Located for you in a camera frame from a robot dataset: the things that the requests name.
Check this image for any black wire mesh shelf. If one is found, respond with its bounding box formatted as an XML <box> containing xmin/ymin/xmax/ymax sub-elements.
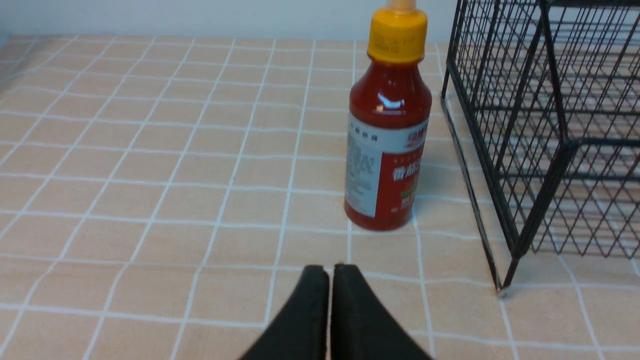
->
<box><xmin>442</xmin><ymin>0</ymin><xmax>639</xmax><ymax>297</ymax></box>

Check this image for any red sauce bottle yellow cap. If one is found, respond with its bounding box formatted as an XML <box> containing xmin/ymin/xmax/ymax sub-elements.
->
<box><xmin>343</xmin><ymin>0</ymin><xmax>433</xmax><ymax>231</ymax></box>

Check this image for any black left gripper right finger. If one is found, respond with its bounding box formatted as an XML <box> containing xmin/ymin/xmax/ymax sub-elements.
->
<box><xmin>330</xmin><ymin>263</ymin><xmax>432</xmax><ymax>360</ymax></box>

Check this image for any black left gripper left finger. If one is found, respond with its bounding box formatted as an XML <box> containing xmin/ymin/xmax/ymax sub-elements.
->
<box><xmin>240</xmin><ymin>265</ymin><xmax>330</xmax><ymax>360</ymax></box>

